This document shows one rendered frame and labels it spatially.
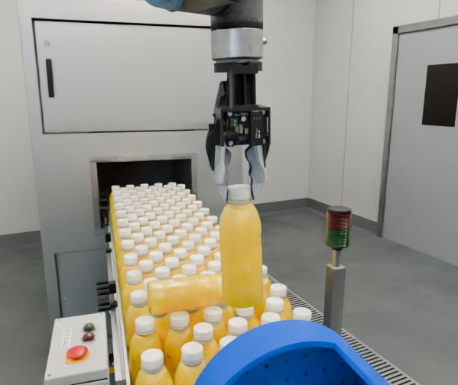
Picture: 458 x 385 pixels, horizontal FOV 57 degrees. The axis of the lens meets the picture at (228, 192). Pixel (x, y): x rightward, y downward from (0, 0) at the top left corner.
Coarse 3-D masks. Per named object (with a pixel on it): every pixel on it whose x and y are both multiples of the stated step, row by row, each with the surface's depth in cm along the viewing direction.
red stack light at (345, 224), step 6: (330, 216) 109; (336, 216) 108; (342, 216) 108; (348, 216) 108; (330, 222) 110; (336, 222) 109; (342, 222) 108; (348, 222) 109; (336, 228) 109; (342, 228) 109; (348, 228) 109
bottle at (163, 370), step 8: (144, 368) 74; (160, 368) 74; (144, 376) 74; (152, 376) 74; (160, 376) 74; (168, 376) 76; (136, 384) 74; (144, 384) 73; (152, 384) 73; (160, 384) 74; (168, 384) 75
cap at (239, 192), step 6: (228, 186) 69; (234, 186) 69; (240, 186) 69; (246, 186) 69; (228, 192) 68; (234, 192) 67; (240, 192) 67; (246, 192) 67; (228, 198) 69; (234, 198) 67; (240, 198) 67; (246, 198) 68
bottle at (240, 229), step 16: (224, 208) 69; (240, 208) 67; (224, 224) 68; (240, 224) 67; (256, 224) 68; (224, 240) 68; (240, 240) 67; (256, 240) 68; (224, 256) 69; (240, 256) 68; (256, 256) 69; (224, 272) 70; (240, 272) 68; (256, 272) 69; (224, 288) 71; (240, 288) 69; (256, 288) 70; (240, 304) 70; (256, 304) 71
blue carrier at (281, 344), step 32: (288, 320) 61; (224, 352) 58; (256, 352) 55; (288, 352) 61; (320, 352) 63; (352, 352) 57; (224, 384) 53; (256, 384) 61; (288, 384) 63; (320, 384) 65; (352, 384) 66; (384, 384) 50
